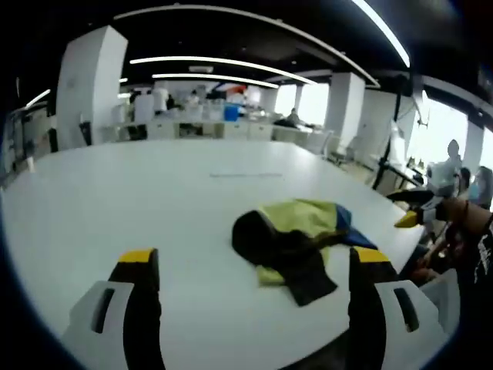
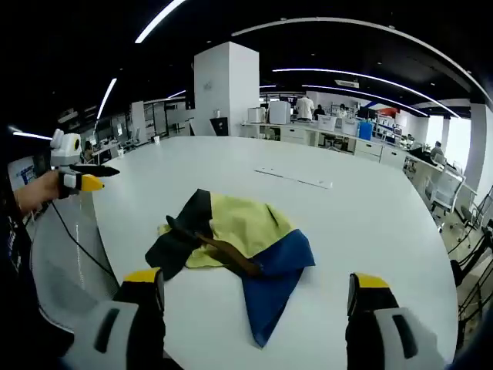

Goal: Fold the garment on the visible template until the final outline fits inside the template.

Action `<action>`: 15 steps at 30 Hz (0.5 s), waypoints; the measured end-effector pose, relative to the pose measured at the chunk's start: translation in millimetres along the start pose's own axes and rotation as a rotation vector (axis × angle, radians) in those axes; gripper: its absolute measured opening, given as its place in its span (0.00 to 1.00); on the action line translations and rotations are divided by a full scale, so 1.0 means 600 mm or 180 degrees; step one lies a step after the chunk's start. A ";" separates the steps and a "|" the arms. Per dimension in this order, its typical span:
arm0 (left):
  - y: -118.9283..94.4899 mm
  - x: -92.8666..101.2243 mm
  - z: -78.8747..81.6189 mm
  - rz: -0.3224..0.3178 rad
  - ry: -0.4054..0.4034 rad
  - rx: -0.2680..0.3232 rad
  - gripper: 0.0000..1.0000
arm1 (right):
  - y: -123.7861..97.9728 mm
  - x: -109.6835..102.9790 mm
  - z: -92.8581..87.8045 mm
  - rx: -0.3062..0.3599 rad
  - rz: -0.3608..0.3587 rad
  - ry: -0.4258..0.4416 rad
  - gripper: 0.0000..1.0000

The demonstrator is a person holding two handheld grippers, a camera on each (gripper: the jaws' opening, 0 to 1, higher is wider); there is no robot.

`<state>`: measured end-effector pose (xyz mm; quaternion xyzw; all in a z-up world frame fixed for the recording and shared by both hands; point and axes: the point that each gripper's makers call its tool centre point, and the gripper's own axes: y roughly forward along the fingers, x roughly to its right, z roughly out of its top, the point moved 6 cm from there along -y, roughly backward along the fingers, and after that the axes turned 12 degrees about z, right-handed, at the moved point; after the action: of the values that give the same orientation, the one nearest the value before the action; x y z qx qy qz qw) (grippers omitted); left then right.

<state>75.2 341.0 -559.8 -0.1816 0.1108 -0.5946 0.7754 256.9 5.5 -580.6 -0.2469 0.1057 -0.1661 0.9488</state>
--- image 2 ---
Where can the white power strip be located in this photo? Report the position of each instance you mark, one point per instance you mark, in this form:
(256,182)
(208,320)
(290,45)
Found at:
(296,178)

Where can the white square pillar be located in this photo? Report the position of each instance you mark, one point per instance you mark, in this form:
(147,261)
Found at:
(227,88)

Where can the person's left hand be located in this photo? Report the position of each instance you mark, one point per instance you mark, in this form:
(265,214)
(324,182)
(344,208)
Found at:
(38,190)

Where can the white ceiling light strip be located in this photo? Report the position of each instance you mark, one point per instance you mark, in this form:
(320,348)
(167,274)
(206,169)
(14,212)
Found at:
(158,21)
(32,135)
(106,98)

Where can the white office chair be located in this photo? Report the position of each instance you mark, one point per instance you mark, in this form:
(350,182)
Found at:
(448,189)

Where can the small white appliance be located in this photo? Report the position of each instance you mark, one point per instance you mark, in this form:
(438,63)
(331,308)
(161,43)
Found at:
(256,115)

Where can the black bin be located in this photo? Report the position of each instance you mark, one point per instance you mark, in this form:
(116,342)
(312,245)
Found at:
(220,127)

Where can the black metal stand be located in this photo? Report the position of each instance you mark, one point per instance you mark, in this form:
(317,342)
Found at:
(468,262)

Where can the white storage bin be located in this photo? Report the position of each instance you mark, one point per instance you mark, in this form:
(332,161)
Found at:
(326,123)
(350,126)

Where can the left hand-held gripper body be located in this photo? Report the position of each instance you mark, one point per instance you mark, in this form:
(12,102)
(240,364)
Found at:
(63,152)

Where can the yellow blue black garment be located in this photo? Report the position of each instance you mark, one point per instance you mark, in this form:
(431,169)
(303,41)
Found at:
(239,219)

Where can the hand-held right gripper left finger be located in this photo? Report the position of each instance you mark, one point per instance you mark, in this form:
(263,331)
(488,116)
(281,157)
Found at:
(115,331)

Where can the blue box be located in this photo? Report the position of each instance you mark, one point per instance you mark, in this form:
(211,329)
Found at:
(365,130)

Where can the large white appliance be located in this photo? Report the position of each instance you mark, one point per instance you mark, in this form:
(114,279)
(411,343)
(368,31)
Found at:
(279,112)

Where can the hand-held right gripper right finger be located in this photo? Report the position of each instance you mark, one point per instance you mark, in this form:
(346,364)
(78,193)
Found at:
(381,335)

